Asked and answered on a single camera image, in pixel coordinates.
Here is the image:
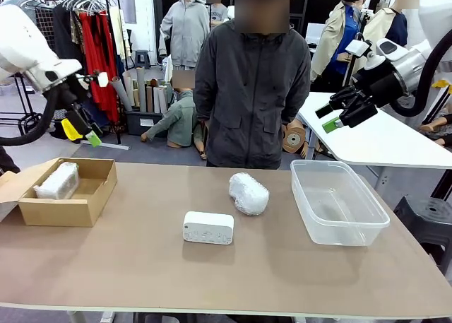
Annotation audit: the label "black left arm hose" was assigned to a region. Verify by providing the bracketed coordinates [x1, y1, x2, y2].
[0, 86, 61, 147]

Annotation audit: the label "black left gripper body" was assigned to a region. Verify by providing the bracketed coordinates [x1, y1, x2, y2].
[58, 76, 89, 114]

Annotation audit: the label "person in dark grey jacket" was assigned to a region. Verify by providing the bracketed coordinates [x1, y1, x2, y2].
[193, 0, 312, 171]

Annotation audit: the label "mannequin in grey sweatshirt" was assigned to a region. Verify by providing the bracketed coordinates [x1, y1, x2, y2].
[208, 1, 230, 29]

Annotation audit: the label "mannequin in cream navy top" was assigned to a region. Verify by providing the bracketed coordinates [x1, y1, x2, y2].
[365, 0, 410, 50]

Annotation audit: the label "black arm hose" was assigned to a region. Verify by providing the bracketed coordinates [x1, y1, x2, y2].
[390, 29, 452, 118]
[0, 86, 61, 147]

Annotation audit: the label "yellow cloth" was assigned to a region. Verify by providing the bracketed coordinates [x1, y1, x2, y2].
[60, 117, 85, 143]

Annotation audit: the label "seated mannequin in green shirt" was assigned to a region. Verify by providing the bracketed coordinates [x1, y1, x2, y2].
[141, 86, 208, 151]

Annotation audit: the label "black right arm hose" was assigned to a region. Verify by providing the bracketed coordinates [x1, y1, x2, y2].
[390, 29, 452, 118]

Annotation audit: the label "bubble-wrapped clock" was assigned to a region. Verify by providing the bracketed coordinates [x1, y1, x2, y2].
[33, 162, 79, 200]
[228, 172, 270, 217]

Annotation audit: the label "white table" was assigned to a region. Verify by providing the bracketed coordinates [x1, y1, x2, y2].
[295, 91, 452, 170]

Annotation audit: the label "leaning grey paper roll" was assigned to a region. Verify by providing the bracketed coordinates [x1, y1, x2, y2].
[110, 76, 134, 112]

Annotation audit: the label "dark storage bin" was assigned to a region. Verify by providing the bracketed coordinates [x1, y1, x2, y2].
[125, 109, 169, 136]

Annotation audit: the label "mannequin in beige coat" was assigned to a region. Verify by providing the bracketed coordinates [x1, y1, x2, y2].
[309, 0, 367, 82]

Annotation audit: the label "black hanging garment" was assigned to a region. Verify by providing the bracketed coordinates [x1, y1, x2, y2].
[52, 5, 83, 61]

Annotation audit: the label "aluminium bar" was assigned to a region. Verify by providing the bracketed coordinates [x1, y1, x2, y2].
[80, 139, 131, 151]

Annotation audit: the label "cardboard spool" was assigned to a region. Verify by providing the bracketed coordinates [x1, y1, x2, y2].
[281, 119, 307, 155]

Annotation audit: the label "black plastic stool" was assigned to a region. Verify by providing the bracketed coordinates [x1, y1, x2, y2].
[393, 194, 452, 266]

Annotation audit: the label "bystander in dark clothes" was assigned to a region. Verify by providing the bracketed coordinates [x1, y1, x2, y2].
[0, 144, 21, 177]

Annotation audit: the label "white monitor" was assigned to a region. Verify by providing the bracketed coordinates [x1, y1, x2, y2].
[304, 22, 323, 45]

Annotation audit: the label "lying mannequin parts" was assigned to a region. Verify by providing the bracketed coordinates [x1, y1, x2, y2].
[419, 103, 452, 147]

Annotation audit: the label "tall grey paper roll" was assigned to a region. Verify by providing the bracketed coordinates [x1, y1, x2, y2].
[136, 66, 148, 114]

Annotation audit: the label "mannequin in grey hoodie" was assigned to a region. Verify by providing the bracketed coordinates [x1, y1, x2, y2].
[157, 0, 211, 70]

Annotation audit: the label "clear plastic container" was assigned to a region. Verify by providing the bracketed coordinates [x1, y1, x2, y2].
[290, 159, 391, 247]

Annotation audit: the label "beige paper roll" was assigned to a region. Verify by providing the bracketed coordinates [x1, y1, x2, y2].
[122, 71, 138, 108]

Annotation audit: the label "brown cardboard box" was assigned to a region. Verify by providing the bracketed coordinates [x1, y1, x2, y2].
[0, 157, 119, 228]

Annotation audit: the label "cream hanging garment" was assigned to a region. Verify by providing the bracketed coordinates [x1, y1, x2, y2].
[108, 6, 127, 66]

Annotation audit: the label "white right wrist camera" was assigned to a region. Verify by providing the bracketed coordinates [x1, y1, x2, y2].
[345, 39, 372, 58]

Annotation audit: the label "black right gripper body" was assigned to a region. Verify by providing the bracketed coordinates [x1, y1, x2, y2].
[352, 68, 403, 107]

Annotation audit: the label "white unwrapped digital clock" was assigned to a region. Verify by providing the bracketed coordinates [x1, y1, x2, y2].
[182, 211, 235, 246]

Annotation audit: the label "small black stool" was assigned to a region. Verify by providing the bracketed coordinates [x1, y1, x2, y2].
[135, 49, 152, 70]

